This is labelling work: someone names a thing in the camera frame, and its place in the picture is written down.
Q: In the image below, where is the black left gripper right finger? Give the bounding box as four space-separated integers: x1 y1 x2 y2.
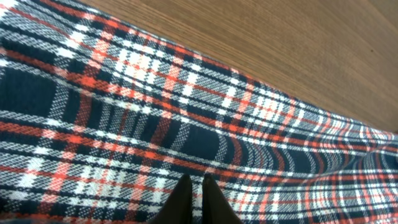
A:
202 174 242 224

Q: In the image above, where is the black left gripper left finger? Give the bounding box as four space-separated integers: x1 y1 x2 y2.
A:
150 174 193 224

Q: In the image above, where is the plaid sleeveless dress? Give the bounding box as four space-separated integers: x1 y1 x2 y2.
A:
1 1 397 223

